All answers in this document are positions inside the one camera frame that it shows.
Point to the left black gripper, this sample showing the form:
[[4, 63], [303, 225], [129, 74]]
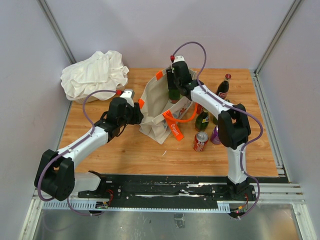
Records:
[[137, 115]]

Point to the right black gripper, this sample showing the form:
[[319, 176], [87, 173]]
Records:
[[170, 75]]

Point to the dark green glass bottle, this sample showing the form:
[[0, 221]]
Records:
[[174, 95]]

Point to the canvas bag orange handles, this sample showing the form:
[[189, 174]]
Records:
[[154, 102]]

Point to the red cola can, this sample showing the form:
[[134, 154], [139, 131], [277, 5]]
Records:
[[199, 109], [200, 141]]

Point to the green bottle yellow label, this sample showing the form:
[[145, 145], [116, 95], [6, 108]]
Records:
[[202, 121]]

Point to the cola glass bottle red cap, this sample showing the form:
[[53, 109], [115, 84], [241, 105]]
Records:
[[223, 88]]

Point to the purple soda can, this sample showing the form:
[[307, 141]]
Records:
[[214, 138]]

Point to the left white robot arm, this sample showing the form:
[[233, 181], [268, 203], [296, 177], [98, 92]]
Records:
[[56, 174]]

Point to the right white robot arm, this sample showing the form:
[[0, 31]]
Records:
[[233, 125]]

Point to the crumpled white cloth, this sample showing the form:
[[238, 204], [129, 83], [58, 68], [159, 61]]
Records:
[[101, 71]]

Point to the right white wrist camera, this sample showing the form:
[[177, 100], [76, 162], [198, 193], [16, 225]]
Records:
[[176, 59]]

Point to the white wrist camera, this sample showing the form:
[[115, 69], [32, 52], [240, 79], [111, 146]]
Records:
[[127, 94], [176, 59]]

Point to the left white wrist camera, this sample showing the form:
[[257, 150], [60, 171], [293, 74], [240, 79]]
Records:
[[127, 94]]

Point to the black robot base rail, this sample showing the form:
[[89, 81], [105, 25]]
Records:
[[170, 192]]

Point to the left aluminium frame post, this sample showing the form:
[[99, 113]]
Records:
[[44, 6]]

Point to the aluminium frame post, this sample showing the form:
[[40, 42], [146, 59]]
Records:
[[44, 6], [278, 34]]

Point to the right aluminium frame post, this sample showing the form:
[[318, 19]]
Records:
[[278, 34]]

